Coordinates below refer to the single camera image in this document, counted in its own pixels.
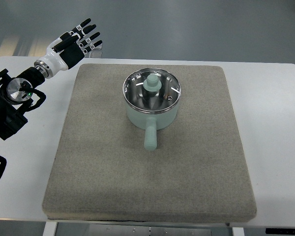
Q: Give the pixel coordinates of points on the clear acrylic bracket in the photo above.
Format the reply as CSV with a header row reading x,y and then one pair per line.
x,y
96,52

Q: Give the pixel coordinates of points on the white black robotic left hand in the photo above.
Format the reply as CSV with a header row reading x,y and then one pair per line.
x,y
69,49

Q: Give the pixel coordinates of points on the metal table frame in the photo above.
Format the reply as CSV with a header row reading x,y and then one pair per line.
x,y
54,228

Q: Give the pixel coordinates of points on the black label strip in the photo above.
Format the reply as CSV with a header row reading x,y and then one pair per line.
x,y
280,231

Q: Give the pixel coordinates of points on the glass lid with green knob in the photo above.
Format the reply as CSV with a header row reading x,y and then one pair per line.
x,y
151,91

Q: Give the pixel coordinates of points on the grey felt mat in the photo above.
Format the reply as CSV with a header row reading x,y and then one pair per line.
x,y
197,174

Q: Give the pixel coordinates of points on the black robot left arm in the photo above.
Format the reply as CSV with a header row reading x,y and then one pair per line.
x,y
19,95

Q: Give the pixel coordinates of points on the mint green saucepan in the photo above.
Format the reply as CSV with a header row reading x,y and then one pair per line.
x,y
151,114

